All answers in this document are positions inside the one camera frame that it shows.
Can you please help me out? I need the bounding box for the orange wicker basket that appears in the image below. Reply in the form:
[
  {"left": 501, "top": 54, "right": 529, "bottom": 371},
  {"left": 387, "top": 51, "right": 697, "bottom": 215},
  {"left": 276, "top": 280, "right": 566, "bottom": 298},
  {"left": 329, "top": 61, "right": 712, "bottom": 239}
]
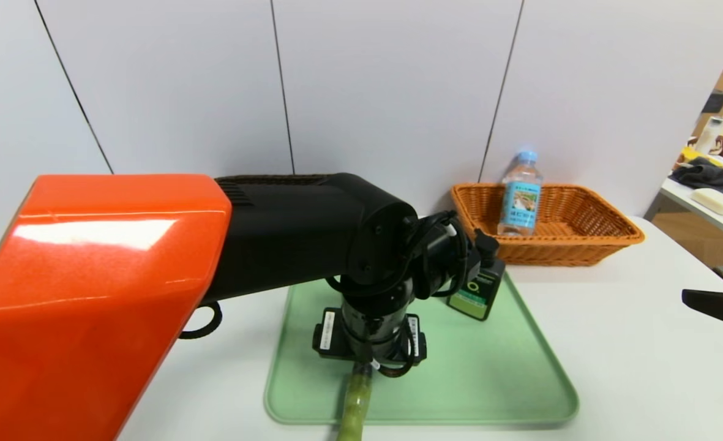
[{"left": 451, "top": 183, "right": 646, "bottom": 267}]

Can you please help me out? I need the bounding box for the white plastic bottle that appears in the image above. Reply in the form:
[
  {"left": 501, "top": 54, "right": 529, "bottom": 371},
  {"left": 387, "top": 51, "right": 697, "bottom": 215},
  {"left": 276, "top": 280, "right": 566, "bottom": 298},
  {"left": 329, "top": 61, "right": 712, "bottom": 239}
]
[{"left": 694, "top": 116, "right": 722, "bottom": 157}]

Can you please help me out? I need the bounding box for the thin black left wrist cable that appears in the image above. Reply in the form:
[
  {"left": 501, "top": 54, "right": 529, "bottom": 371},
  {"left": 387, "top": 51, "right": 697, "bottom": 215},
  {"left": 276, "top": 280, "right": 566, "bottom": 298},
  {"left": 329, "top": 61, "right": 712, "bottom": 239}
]
[{"left": 361, "top": 211, "right": 470, "bottom": 379}]

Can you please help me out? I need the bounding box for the clear water bottle blue cap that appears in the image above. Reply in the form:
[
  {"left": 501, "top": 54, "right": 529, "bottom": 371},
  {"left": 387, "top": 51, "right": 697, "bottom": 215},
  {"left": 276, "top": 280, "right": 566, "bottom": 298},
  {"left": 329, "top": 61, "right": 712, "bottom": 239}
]
[{"left": 498, "top": 149, "right": 544, "bottom": 237}]

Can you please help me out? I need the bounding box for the light green plastic tray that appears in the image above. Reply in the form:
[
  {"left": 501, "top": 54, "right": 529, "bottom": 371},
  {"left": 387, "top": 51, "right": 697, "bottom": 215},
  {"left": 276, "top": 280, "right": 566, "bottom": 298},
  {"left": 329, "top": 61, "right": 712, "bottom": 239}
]
[{"left": 264, "top": 269, "right": 580, "bottom": 426}]

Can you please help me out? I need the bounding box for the black pump bottle green label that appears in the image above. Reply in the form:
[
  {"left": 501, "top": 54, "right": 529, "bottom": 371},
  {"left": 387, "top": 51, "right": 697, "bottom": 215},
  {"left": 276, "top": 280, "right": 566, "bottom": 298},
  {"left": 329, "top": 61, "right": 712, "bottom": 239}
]
[{"left": 446, "top": 230, "right": 506, "bottom": 322}]

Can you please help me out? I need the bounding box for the dark grey cloth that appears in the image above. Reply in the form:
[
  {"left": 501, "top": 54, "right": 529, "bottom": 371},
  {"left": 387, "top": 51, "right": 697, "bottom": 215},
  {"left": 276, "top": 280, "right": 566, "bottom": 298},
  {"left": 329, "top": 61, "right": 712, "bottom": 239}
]
[{"left": 669, "top": 158, "right": 723, "bottom": 208}]

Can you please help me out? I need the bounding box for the grey brush with green handle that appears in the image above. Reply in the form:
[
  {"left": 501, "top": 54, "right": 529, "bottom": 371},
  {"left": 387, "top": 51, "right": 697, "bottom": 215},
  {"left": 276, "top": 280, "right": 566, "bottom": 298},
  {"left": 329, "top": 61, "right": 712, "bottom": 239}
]
[{"left": 335, "top": 361, "right": 375, "bottom": 441}]

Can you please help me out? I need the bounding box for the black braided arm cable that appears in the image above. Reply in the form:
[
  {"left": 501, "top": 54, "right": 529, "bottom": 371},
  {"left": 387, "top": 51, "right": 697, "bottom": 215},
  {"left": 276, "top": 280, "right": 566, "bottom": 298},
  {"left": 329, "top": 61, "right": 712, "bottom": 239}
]
[{"left": 179, "top": 301, "right": 223, "bottom": 340}]

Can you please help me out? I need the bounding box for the white soap block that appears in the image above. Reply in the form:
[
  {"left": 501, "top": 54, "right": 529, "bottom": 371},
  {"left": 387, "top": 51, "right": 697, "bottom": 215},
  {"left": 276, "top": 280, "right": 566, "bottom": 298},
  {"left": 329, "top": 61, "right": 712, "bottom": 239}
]
[{"left": 689, "top": 188, "right": 723, "bottom": 217}]

